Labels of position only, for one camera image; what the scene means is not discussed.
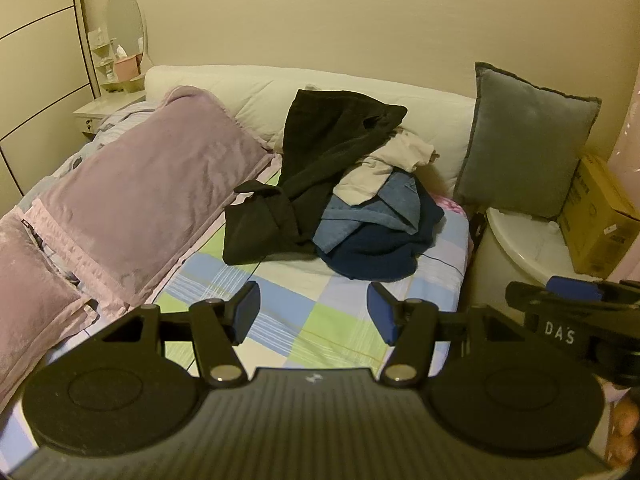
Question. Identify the white round side table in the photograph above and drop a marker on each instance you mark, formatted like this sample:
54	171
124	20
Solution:
520	240

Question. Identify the oval mirror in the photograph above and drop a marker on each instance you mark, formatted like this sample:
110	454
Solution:
125	20

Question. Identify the white padded headboard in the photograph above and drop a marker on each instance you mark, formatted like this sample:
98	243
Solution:
240	90

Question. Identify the beige garment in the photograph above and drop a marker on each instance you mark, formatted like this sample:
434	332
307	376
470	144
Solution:
380	170

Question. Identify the black pants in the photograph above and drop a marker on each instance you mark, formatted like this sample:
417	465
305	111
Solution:
320	160

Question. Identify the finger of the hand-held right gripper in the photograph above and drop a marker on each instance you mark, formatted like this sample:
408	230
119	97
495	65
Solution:
520	295
570	287

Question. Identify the cream wardrobe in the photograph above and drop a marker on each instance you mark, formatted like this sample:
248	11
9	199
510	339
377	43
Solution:
35	60

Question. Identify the grey cushion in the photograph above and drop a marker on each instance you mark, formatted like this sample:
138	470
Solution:
525	145

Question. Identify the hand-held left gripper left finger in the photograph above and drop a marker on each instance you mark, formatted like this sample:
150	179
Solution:
248	310

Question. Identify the pale patterned blanket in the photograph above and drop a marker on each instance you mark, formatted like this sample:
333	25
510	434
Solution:
105	135

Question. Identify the checkered bed sheet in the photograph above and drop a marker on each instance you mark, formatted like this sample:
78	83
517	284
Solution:
310	320

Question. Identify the pink tissue box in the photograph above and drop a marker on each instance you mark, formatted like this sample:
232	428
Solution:
127	67

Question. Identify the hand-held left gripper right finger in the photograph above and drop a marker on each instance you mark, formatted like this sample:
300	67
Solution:
380	310

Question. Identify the large purple pillow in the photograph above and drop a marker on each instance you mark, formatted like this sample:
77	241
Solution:
150	185

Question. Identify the cardboard box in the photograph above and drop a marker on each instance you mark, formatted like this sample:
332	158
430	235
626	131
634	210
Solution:
600	220

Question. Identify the white nightstand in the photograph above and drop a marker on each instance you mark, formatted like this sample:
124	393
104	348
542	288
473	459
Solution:
107	107

